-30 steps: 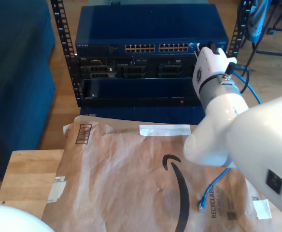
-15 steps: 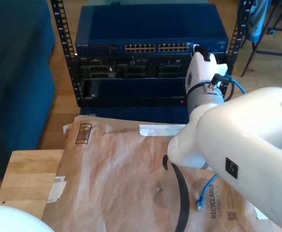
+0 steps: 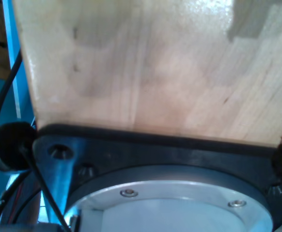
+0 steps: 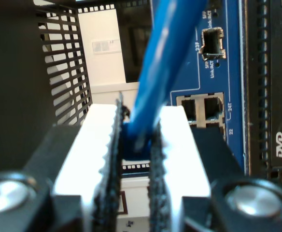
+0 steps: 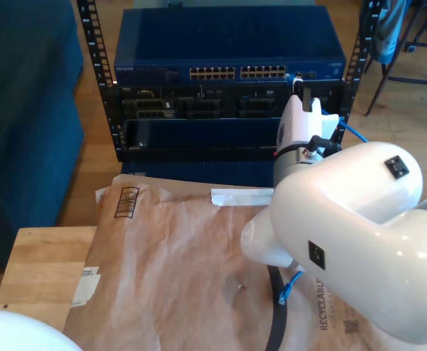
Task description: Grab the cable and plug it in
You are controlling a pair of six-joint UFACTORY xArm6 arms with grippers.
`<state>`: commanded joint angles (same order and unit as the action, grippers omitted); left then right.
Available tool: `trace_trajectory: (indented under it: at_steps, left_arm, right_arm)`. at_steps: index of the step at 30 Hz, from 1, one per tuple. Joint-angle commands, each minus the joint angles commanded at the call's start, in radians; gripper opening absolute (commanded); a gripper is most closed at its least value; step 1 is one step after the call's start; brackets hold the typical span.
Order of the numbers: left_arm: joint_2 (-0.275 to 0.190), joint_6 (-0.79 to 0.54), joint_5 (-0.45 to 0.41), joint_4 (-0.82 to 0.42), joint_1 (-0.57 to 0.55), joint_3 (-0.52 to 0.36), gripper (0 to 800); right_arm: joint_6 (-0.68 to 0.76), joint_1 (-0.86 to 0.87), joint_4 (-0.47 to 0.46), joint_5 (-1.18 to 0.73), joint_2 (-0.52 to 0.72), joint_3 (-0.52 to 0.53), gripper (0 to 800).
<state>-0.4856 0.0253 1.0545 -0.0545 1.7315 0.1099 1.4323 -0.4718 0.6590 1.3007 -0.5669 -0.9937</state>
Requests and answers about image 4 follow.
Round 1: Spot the blue network cable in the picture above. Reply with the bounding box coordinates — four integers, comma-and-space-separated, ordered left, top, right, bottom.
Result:
121, 0, 209, 161

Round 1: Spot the black rack server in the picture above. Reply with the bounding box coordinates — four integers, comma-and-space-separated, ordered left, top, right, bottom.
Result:
243, 0, 282, 194

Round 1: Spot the black rack frame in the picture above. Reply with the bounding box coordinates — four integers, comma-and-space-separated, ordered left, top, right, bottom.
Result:
0, 0, 116, 177

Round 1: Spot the blue network switch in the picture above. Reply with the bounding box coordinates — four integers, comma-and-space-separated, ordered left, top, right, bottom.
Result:
150, 0, 250, 176

